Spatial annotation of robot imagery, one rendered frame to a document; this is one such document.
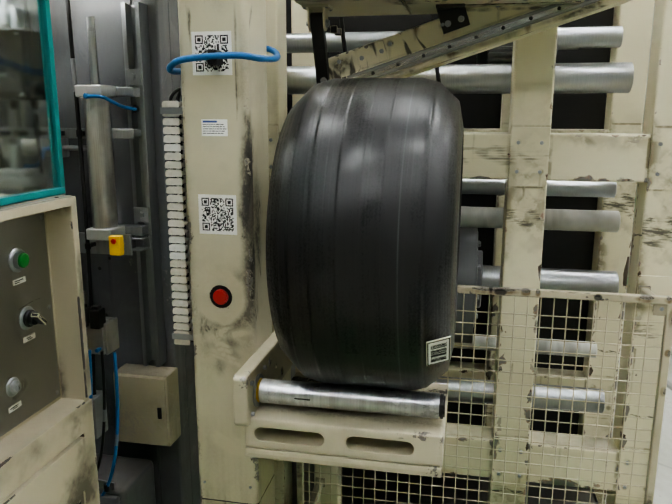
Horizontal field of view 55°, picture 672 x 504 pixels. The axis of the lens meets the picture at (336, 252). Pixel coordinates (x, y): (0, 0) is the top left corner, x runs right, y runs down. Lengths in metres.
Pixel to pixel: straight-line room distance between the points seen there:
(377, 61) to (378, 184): 0.62
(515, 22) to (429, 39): 0.19
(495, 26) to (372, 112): 0.56
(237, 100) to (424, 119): 0.36
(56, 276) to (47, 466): 0.32
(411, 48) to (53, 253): 0.88
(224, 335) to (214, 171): 0.32
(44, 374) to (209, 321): 0.30
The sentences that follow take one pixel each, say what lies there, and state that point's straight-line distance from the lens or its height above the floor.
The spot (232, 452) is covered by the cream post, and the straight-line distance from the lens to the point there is 1.39.
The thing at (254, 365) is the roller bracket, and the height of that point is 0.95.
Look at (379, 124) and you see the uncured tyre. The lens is 1.03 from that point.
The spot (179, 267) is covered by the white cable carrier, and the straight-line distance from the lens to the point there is 1.32.
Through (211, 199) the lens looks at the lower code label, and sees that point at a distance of 1.24.
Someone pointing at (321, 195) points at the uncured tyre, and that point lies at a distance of 0.98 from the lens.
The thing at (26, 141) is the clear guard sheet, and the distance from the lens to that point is 1.14.
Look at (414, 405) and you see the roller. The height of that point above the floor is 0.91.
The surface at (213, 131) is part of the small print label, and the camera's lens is 1.23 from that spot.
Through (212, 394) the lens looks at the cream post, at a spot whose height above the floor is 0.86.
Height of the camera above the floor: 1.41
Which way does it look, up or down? 12 degrees down
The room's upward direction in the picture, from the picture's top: straight up
